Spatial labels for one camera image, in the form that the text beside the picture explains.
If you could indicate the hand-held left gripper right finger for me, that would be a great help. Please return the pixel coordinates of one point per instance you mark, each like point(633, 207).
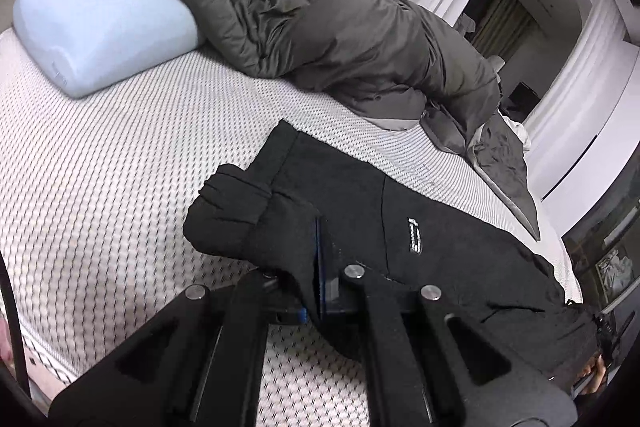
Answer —
point(400, 342)

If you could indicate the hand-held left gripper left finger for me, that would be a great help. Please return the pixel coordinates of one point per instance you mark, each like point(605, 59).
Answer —
point(235, 347)

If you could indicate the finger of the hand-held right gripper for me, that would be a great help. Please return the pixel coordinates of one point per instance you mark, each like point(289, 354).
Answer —
point(602, 337)

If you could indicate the black pants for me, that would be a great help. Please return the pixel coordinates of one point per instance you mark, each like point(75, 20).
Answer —
point(400, 227)

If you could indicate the person's right hand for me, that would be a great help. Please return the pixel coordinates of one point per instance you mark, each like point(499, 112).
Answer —
point(592, 374)

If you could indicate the white cloth pile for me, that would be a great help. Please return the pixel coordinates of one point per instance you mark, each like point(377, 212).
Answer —
point(615, 269)

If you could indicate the glass door wardrobe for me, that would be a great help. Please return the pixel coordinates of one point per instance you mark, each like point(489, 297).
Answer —
point(605, 237)

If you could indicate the white patterned mattress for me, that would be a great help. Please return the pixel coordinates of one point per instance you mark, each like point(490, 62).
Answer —
point(125, 187)

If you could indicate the grey duvet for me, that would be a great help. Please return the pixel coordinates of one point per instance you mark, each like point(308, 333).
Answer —
point(325, 32)

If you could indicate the olive curtain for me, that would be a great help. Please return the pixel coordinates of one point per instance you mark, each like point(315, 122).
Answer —
point(500, 24)

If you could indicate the light blue pillow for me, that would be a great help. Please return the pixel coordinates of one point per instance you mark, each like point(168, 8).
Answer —
point(110, 27)

